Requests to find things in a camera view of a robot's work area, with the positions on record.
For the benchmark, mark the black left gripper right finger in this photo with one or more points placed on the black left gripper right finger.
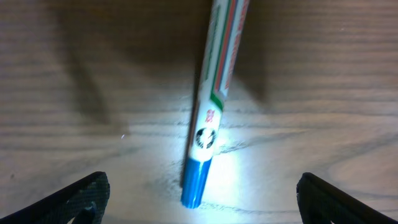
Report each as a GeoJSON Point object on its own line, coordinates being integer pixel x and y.
{"type": "Point", "coordinates": [320, 202]}

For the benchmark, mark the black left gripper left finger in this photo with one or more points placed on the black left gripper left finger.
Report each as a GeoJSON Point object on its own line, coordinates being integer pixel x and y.
{"type": "Point", "coordinates": [83, 201]}

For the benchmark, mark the blue marker pen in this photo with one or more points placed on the blue marker pen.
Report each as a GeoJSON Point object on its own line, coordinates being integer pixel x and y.
{"type": "Point", "coordinates": [222, 43]}

